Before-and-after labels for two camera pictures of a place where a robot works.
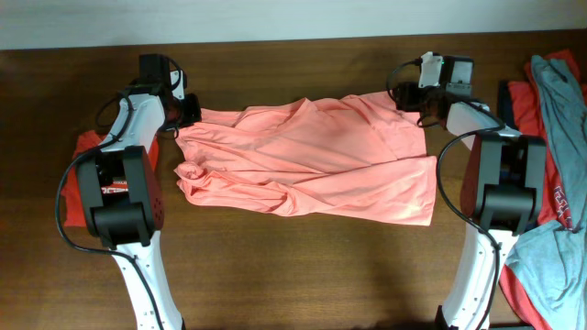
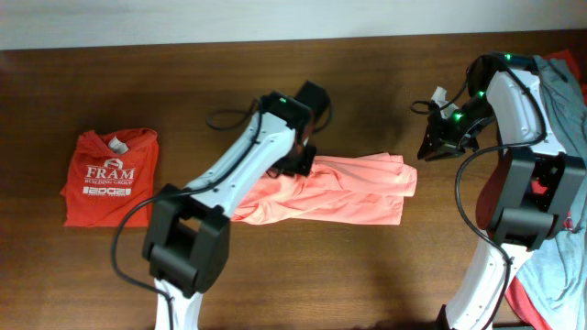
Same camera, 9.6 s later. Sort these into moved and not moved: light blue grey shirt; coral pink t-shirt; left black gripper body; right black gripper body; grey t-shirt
Moved: coral pink t-shirt; right black gripper body; left black gripper body
Not moved: light blue grey shirt; grey t-shirt
